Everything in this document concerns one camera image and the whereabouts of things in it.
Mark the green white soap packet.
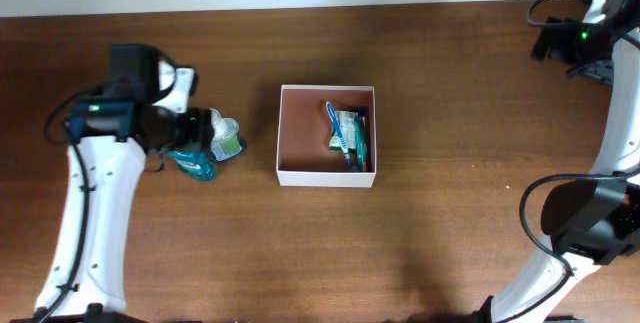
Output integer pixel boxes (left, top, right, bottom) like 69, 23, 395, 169
328, 110, 359, 153

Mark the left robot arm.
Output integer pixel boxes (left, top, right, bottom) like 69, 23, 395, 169
31, 44, 214, 322

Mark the clear pump soap bottle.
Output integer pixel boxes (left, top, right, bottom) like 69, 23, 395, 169
209, 109, 245, 162

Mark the blue mouthwash bottle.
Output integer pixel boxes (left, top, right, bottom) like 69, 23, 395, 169
168, 151, 216, 181

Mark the white cardboard box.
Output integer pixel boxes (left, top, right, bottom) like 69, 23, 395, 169
276, 85, 377, 188

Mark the blue white toothbrush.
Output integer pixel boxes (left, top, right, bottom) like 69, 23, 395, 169
325, 101, 357, 172

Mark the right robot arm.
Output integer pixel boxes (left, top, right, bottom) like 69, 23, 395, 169
468, 0, 639, 322

